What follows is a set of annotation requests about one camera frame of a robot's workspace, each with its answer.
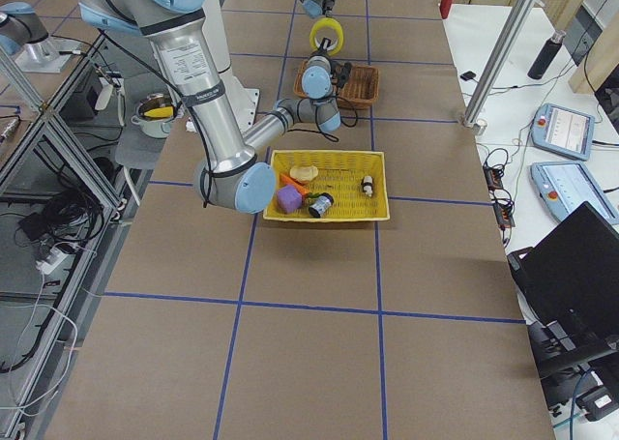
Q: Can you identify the toy croissant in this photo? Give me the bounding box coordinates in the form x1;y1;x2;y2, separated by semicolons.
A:
289;165;319;185

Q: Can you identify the aluminium frame post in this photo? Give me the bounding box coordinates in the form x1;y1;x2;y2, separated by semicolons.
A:
460;0;537;136

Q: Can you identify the teach pendant near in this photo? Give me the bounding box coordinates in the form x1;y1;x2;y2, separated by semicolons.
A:
530;161;618;225

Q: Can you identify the teach pendant far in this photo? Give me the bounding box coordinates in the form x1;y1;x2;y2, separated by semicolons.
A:
530;103;595;161

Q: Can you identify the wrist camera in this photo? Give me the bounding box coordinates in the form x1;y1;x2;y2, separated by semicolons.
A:
335;62;353;90

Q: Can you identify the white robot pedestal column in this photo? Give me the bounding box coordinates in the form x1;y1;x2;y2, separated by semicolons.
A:
198;0;259;136

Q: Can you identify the brown wicker basket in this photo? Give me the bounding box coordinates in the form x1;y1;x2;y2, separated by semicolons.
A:
293;61;379;111

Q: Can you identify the toy carrot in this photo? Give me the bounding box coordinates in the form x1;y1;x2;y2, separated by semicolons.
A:
280;173;319;200

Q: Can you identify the teach pendant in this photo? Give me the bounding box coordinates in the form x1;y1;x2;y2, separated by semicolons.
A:
530;161;618;225
530;103;595;161

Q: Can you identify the black water bottle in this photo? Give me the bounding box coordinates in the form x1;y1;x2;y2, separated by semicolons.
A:
527;30;567;80

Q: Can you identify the toy panda figurine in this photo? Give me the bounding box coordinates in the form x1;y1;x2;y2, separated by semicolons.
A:
361;175;373;197

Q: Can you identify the yellow tape roll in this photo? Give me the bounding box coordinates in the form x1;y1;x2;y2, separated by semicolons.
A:
309;17;344;56

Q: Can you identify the yellow woven basket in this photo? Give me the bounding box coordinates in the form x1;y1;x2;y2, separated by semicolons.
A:
263;150;390;222

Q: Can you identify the black laptop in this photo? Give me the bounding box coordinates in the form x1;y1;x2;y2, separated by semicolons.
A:
506;200;619;335

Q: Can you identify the purple foam block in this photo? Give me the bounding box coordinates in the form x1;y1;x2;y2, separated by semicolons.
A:
276;185;303;214

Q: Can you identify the white pot with lid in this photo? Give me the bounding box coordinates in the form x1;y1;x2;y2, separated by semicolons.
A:
131;93;176;139

